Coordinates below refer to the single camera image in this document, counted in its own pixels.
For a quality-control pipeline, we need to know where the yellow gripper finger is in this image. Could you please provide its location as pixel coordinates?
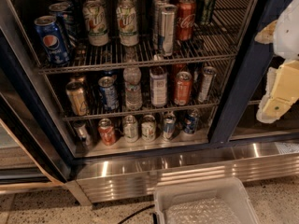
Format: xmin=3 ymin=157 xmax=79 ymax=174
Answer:
xmin=256 ymin=60 xmax=299 ymax=123
xmin=254 ymin=20 xmax=278 ymax=44

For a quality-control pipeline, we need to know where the red coke can top shelf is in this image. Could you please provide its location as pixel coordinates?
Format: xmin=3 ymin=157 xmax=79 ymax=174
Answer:
xmin=177 ymin=0 xmax=196 ymax=41

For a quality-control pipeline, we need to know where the silver slim can front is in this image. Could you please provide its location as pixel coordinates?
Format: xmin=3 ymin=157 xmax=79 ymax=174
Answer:
xmin=158 ymin=4 xmax=177 ymax=57

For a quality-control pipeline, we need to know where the silver slim can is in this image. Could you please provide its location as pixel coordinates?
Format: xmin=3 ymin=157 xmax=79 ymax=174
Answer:
xmin=158 ymin=4 xmax=177 ymax=57
xmin=152 ymin=0 xmax=170 ymax=49

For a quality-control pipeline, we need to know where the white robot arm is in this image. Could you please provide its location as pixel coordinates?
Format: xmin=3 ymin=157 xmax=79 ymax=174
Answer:
xmin=254 ymin=0 xmax=299 ymax=123

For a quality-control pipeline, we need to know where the silver slim can middle shelf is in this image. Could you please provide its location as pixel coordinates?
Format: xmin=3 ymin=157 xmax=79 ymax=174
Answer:
xmin=197 ymin=66 xmax=217 ymax=103

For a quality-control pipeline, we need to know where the green can top shelf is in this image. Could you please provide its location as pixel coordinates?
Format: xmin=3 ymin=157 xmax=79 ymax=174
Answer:
xmin=200 ymin=0 xmax=216 ymax=24

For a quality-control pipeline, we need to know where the red can middle shelf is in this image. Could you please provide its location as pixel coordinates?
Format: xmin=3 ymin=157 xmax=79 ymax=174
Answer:
xmin=174 ymin=71 xmax=192 ymax=105

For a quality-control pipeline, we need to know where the blue pepsi can bottom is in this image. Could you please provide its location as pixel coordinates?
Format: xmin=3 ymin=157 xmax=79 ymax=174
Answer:
xmin=183 ymin=108 xmax=199 ymax=134

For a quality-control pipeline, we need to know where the blue pepsi can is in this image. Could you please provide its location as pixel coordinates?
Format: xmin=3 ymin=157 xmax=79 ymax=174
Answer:
xmin=35 ymin=15 xmax=70 ymax=66
xmin=183 ymin=108 xmax=199 ymax=134

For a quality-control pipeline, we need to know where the silver slim can behind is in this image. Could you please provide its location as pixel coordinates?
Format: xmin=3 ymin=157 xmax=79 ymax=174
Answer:
xmin=152 ymin=0 xmax=170 ymax=49

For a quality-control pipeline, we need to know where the blue silver can bottom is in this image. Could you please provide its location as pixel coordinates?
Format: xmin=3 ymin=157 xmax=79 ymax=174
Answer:
xmin=163 ymin=112 xmax=177 ymax=140

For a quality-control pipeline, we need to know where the white green can bottom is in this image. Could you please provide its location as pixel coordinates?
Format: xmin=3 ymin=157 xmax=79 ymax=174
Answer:
xmin=141 ymin=115 xmax=156 ymax=142

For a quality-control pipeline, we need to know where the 7up can right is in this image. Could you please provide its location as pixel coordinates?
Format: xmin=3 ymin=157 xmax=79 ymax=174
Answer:
xmin=116 ymin=1 xmax=139 ymax=47

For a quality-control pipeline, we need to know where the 7up can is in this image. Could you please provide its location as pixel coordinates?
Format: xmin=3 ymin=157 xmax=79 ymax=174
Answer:
xmin=116 ymin=1 xmax=139 ymax=47
xmin=82 ymin=1 xmax=109 ymax=47

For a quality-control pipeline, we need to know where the white can bottom shelf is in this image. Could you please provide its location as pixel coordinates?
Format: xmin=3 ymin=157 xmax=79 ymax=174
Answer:
xmin=122 ymin=115 xmax=138 ymax=143

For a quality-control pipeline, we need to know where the blue can middle shelf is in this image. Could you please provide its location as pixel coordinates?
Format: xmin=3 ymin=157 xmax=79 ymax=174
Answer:
xmin=98 ymin=77 xmax=119 ymax=111

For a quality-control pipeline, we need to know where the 7up can left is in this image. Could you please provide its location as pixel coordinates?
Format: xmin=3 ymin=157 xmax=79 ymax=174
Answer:
xmin=82 ymin=1 xmax=109 ymax=47

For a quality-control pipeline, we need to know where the red can bottom shelf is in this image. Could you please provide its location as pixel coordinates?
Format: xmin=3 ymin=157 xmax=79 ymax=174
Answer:
xmin=98 ymin=119 xmax=116 ymax=146

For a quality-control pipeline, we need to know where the gold can middle shelf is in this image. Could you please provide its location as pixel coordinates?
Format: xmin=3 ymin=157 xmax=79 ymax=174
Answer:
xmin=66 ymin=81 xmax=89 ymax=116

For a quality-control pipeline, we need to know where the blue can second row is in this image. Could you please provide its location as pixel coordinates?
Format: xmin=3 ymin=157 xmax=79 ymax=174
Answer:
xmin=49 ymin=2 xmax=78 ymax=47

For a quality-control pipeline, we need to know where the silver can bottom left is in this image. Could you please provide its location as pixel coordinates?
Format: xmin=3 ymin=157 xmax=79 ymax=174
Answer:
xmin=73 ymin=120 xmax=93 ymax=147

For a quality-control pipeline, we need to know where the open fridge door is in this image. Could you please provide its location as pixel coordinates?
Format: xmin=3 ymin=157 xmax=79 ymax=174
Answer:
xmin=0 ymin=34 xmax=70 ymax=190

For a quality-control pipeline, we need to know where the white plastic bin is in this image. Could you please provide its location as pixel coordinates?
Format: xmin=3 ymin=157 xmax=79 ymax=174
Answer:
xmin=154 ymin=177 xmax=260 ymax=224

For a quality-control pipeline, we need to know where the clear water bottle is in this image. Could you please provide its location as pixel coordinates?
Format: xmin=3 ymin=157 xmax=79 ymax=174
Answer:
xmin=123 ymin=47 xmax=142 ymax=110

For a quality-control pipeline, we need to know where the top wire shelf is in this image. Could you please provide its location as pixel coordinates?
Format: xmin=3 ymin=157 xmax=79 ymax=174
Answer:
xmin=39 ymin=0 xmax=249 ymax=75

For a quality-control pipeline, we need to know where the wire shelf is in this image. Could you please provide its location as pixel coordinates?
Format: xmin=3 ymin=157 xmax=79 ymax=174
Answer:
xmin=39 ymin=0 xmax=249 ymax=75
xmin=62 ymin=59 xmax=232 ymax=122

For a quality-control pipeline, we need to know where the black cable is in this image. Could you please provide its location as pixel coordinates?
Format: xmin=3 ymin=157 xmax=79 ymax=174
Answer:
xmin=116 ymin=203 xmax=156 ymax=224

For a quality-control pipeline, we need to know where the middle wire shelf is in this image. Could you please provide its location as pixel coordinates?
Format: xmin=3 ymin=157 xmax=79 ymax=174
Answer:
xmin=62 ymin=59 xmax=232 ymax=122

